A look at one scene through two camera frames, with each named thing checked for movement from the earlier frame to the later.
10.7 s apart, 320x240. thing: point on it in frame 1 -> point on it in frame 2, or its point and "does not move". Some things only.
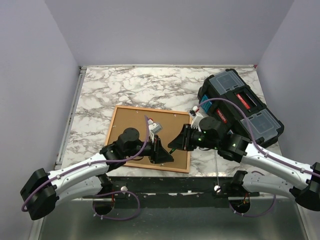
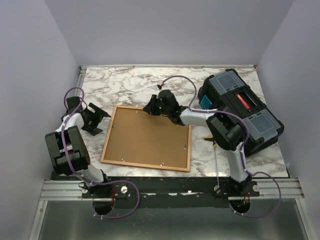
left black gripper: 158,154 -> 98,115
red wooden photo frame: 172,122 does not move
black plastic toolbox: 228,97 does not move
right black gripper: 182,140 -> 150,107
